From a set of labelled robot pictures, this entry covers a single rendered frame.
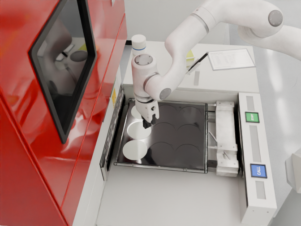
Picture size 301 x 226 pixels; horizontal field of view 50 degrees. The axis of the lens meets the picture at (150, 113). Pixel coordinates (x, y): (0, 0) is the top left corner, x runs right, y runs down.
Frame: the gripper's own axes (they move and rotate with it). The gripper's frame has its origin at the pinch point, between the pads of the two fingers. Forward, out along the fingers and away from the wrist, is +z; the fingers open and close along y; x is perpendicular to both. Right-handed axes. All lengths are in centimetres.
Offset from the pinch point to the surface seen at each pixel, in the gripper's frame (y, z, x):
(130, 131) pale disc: 7.9, 9.9, 3.9
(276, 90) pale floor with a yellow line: 38, 99, -158
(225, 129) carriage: -14.4, 11.9, -31.4
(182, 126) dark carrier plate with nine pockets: -3.3, 10.0, -15.9
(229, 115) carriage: -9.2, 11.8, -38.5
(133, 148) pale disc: -0.8, 10.0, 7.6
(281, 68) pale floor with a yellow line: 55, 99, -185
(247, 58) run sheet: 8, 3, -65
